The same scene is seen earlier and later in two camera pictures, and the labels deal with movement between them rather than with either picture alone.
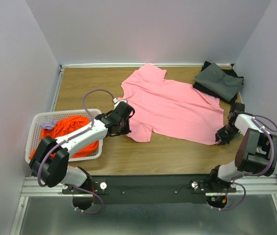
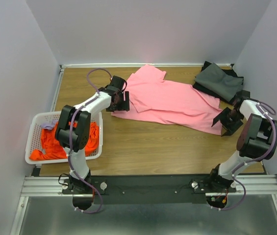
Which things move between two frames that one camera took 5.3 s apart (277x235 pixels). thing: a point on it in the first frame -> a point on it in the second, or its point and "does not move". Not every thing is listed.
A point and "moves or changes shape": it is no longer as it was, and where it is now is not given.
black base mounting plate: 151,189 does not move
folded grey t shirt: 214,79 does not move
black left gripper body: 125,128 -> 119,104
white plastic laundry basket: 41,118 does not move
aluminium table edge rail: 62,67 does not move
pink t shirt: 170,108 moves or changes shape
